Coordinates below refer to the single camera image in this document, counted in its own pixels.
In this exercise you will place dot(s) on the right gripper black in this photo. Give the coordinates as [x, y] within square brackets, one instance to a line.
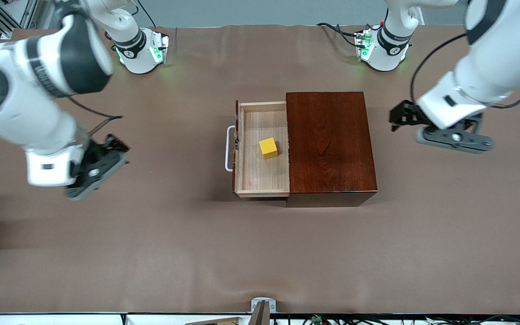
[108, 146]

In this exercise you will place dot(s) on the brown slanted stand post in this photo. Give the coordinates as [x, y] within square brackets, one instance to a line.
[261, 316]

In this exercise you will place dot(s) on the dark red-brown wooden cabinet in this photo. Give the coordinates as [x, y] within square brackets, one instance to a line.
[332, 158]

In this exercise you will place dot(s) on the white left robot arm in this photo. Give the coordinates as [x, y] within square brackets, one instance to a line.
[490, 67]

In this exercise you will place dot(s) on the yellow floor tape strip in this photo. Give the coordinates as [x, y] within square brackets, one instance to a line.
[488, 11]

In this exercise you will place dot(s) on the grey metal table bracket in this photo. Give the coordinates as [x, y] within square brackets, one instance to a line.
[263, 304]

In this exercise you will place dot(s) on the aluminium frame post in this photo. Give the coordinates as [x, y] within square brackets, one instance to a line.
[27, 16]

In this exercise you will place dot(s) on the tan cardboard piece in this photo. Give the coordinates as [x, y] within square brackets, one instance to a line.
[215, 322]

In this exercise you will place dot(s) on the yellow cube block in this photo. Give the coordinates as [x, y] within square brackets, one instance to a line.
[269, 148]

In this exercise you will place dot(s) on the large smooth table mat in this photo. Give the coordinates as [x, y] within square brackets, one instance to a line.
[151, 248]

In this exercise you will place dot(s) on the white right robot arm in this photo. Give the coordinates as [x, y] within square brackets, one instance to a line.
[25, 122]

